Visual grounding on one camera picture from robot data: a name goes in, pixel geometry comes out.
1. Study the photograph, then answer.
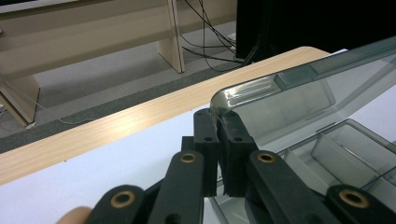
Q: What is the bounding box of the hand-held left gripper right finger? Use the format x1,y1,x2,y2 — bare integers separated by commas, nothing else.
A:
217,110,260,198

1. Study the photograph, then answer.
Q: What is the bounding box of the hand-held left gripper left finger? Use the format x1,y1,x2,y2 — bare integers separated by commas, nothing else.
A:
181,108,220,198

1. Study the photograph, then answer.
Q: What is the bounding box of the grey transparent compartment box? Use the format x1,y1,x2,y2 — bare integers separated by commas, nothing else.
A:
208,36,396,224

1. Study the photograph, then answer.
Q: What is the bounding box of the light wooden table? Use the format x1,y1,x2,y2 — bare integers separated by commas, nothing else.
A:
0,46,331,187

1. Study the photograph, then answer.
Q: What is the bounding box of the black curtain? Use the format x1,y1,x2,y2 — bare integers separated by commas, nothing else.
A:
235,0,396,63

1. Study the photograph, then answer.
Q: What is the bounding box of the light wooden bench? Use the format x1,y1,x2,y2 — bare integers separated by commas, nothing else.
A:
0,0,237,129

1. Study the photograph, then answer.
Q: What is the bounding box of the tangle of black cables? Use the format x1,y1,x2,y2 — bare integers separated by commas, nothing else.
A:
180,0,260,73

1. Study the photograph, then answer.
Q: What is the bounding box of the thin white floor cable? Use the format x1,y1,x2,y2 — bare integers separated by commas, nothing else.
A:
0,78,97,125

